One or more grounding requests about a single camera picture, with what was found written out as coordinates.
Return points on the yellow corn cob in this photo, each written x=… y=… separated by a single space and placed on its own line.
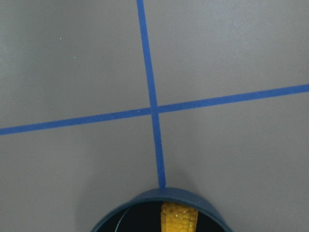
x=175 y=217

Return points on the dark blue saucepan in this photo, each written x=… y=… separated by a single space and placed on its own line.
x=142 y=213

